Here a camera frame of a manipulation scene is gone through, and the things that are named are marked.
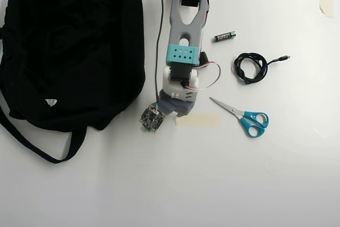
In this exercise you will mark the grey white teal robot arm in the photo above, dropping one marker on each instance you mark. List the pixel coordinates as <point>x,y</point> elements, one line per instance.
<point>183,27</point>

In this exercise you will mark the wide beige masking tape strip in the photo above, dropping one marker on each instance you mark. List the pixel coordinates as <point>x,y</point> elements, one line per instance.
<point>207,120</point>

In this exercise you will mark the bare camera circuit board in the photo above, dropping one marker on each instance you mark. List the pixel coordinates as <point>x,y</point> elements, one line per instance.
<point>152,118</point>

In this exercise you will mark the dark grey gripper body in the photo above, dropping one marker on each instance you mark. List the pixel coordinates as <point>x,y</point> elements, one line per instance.
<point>178,108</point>

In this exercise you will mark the black fabric bag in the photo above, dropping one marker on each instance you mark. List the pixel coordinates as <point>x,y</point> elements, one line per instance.
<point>71,51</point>

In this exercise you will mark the black AAA battery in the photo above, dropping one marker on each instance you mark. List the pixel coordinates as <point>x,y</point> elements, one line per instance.
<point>224,36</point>

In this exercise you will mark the torn beige masking tape strip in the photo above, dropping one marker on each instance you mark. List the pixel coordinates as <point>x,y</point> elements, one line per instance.
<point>326,1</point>

